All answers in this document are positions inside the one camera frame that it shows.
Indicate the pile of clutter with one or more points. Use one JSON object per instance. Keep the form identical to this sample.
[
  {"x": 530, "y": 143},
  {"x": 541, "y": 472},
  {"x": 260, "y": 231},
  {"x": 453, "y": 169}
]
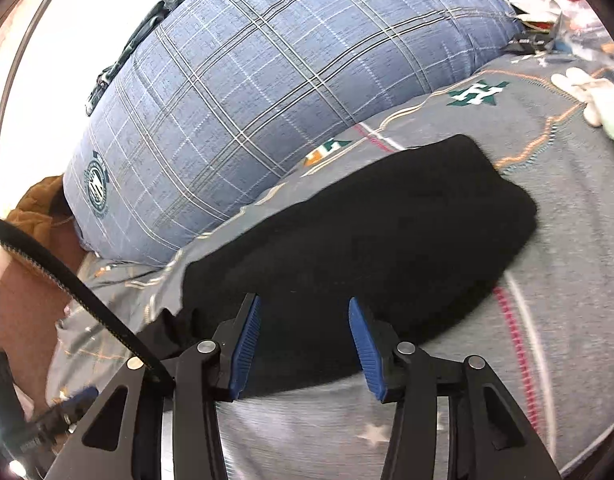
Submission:
[{"x": 557, "y": 5}]

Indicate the blue plaid pillow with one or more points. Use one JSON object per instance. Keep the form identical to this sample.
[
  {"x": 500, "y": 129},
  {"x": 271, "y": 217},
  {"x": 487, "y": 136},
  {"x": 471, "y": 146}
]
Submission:
[{"x": 237, "y": 125}]

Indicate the white glove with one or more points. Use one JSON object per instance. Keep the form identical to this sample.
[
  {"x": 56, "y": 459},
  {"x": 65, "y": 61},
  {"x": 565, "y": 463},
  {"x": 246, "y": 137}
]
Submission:
[{"x": 587, "y": 92}]

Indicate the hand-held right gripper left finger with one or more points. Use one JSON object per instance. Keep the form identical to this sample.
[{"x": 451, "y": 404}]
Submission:
[{"x": 247, "y": 345}]

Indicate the black pants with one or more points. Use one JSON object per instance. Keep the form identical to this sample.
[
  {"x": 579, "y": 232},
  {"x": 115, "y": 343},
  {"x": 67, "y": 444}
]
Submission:
[{"x": 367, "y": 250}]

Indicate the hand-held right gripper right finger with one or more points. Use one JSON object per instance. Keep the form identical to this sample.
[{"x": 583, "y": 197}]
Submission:
[{"x": 365, "y": 350}]

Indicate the grey printed bed sheet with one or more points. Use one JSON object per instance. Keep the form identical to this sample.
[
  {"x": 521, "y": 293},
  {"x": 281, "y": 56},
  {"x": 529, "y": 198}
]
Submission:
[{"x": 537, "y": 285}]

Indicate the brown cloth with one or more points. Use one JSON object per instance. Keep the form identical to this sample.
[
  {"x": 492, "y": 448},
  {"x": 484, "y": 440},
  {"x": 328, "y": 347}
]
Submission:
[{"x": 39, "y": 215}]

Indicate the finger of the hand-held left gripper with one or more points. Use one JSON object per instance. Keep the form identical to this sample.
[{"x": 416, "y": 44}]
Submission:
[{"x": 69, "y": 407}]

